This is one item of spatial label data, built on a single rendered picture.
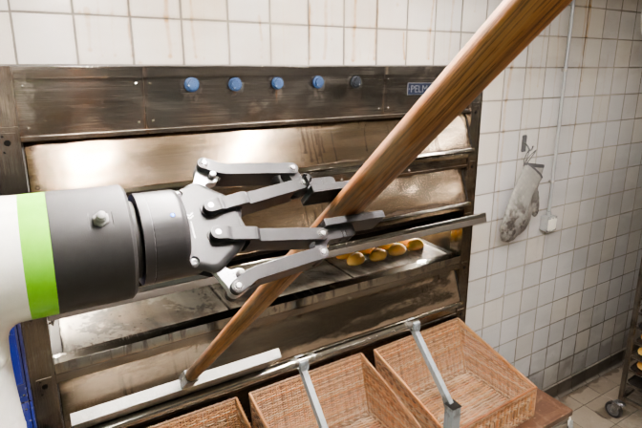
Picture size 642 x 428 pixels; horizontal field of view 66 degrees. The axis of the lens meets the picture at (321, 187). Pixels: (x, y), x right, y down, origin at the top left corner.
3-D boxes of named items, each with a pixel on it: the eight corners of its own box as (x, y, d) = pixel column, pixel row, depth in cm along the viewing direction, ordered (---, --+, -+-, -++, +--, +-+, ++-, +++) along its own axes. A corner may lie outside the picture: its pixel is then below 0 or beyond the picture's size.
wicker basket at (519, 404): (369, 400, 229) (370, 348, 223) (454, 362, 259) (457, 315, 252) (446, 471, 190) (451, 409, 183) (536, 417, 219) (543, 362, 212)
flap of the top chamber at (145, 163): (32, 207, 143) (23, 140, 145) (468, 153, 232) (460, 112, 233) (31, 205, 139) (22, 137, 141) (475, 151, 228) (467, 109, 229)
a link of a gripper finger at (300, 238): (210, 223, 41) (211, 238, 40) (331, 224, 46) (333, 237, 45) (201, 241, 44) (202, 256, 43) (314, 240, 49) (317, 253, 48)
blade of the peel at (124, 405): (281, 357, 143) (278, 348, 144) (72, 426, 116) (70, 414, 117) (248, 379, 171) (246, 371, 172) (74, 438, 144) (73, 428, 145)
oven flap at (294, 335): (65, 434, 162) (56, 373, 163) (457, 303, 250) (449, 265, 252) (66, 438, 158) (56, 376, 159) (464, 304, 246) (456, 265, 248)
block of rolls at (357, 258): (291, 231, 280) (291, 223, 279) (360, 219, 304) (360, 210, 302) (352, 268, 229) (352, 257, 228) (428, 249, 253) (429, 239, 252)
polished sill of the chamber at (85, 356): (53, 365, 162) (52, 354, 161) (451, 259, 251) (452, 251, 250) (54, 375, 157) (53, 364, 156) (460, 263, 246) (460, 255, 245)
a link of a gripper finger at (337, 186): (302, 205, 50) (300, 200, 50) (359, 197, 53) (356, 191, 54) (313, 191, 47) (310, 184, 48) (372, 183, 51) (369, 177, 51)
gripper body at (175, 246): (120, 214, 44) (219, 201, 49) (138, 304, 41) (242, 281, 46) (126, 171, 38) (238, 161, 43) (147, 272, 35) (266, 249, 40)
